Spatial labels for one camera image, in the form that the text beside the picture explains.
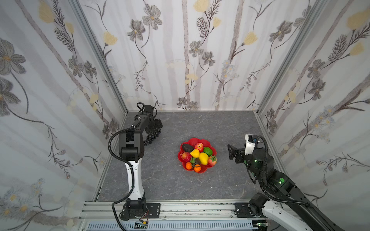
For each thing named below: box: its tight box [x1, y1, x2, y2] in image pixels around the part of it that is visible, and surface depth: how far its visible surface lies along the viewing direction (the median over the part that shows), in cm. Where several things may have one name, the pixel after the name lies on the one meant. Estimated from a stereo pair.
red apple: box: [194, 142, 204, 154], surface depth 94 cm
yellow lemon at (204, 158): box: [198, 152, 209, 166], surface depth 90 cm
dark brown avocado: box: [193, 157, 201, 166], surface depth 88 cm
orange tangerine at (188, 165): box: [185, 161, 193, 170], surface depth 86 cm
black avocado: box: [182, 143, 194, 153], surface depth 94 cm
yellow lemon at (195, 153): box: [189, 148, 200, 159], surface depth 90 cm
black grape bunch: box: [143, 128, 162, 146], surface depth 101 cm
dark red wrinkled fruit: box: [181, 152, 192, 163], surface depth 90 cm
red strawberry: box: [208, 155, 218, 167], surface depth 85 cm
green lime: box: [203, 146, 213, 156], surface depth 93 cm
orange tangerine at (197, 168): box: [193, 164, 202, 172], surface depth 85 cm
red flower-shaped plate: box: [177, 137, 217, 174], surface depth 90 cm
